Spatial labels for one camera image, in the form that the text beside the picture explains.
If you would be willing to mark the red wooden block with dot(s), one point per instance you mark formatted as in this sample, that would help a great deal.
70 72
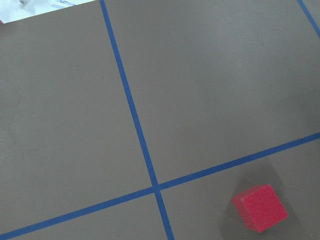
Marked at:
259 208

